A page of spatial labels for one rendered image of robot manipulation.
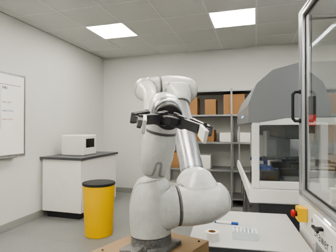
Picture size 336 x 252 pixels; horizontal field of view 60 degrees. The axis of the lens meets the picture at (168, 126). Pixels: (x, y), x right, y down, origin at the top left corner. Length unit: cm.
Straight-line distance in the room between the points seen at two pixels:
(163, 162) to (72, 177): 359
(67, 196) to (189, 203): 359
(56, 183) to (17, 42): 205
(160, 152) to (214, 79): 475
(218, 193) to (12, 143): 352
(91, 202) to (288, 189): 232
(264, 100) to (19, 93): 331
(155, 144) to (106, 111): 539
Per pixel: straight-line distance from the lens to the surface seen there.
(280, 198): 221
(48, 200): 480
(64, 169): 455
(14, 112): 438
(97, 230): 379
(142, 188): 109
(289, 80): 219
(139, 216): 110
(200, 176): 117
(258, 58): 565
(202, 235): 165
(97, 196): 366
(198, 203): 112
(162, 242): 114
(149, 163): 95
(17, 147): 442
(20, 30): 466
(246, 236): 163
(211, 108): 513
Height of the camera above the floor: 133
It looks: level
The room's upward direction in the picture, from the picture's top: straight up
